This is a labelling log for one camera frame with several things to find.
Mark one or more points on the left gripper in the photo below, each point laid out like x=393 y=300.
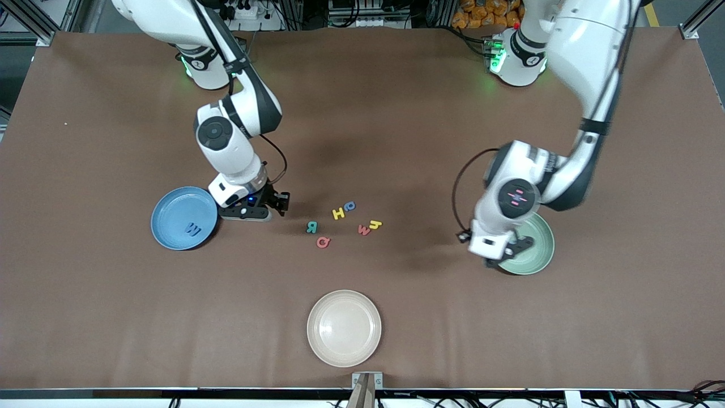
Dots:
x=491 y=262

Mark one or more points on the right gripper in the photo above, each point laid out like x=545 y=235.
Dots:
x=274 y=199

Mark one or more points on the red foam letter Q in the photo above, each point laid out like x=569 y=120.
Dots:
x=323 y=238

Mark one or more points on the yellow foam capital H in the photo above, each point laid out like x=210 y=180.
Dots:
x=338 y=213

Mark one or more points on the dark blue foam letter M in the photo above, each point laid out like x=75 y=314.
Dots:
x=192 y=231

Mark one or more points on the yellow foam lowercase h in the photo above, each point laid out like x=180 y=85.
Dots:
x=374 y=226

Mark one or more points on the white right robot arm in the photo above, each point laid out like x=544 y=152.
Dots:
x=164 y=17

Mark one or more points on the green plate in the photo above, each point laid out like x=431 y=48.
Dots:
x=538 y=249

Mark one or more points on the pink foam lowercase w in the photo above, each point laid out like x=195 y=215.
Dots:
x=363 y=231

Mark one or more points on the blue plate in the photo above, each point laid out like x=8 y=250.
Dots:
x=170 y=215

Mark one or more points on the beige plate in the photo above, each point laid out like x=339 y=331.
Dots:
x=344 y=328

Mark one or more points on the white power strip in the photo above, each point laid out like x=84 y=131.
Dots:
x=255 y=11

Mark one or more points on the orange packaged items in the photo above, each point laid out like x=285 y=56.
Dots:
x=476 y=14

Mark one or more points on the grey metal camera mount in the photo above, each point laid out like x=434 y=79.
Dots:
x=367 y=391

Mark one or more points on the aluminium frame post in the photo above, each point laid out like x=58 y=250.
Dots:
x=691 y=28
x=39 y=31

